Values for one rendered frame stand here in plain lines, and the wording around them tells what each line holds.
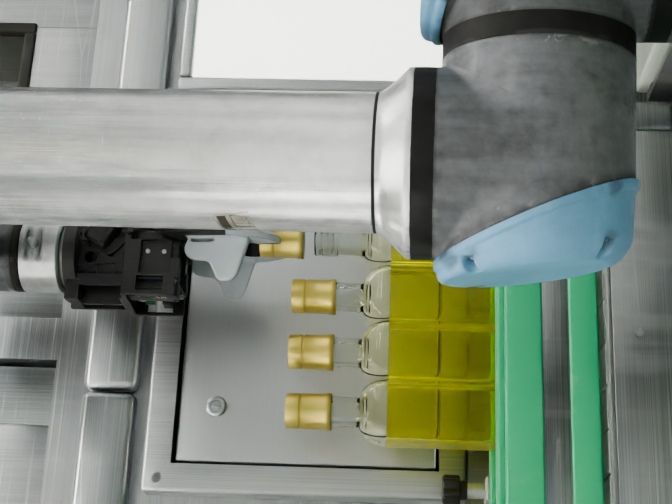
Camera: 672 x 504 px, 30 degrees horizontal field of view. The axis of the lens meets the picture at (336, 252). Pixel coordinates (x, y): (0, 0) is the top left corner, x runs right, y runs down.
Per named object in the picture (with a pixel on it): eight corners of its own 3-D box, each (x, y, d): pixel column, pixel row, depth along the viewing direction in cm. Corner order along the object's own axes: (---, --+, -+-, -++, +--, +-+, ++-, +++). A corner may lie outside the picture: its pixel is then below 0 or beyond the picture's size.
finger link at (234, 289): (279, 307, 129) (188, 301, 128) (282, 253, 131) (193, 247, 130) (281, 298, 126) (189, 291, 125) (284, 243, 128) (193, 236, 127)
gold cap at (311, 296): (337, 286, 126) (294, 285, 127) (336, 274, 123) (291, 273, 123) (336, 319, 125) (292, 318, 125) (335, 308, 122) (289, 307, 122)
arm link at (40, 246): (42, 234, 132) (21, 204, 124) (85, 235, 131) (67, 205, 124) (34, 302, 129) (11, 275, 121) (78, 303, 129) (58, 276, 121)
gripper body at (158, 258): (191, 318, 128) (74, 315, 128) (197, 239, 131) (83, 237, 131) (179, 293, 121) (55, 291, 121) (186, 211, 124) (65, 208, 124)
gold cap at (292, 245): (305, 231, 128) (263, 230, 129) (303, 218, 125) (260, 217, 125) (304, 264, 127) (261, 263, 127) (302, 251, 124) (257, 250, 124)
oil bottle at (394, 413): (577, 398, 122) (358, 391, 123) (585, 382, 117) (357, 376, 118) (578, 455, 120) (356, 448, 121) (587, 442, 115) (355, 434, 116)
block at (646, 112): (650, 140, 122) (578, 138, 123) (671, 94, 113) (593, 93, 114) (652, 173, 121) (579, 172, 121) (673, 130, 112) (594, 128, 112)
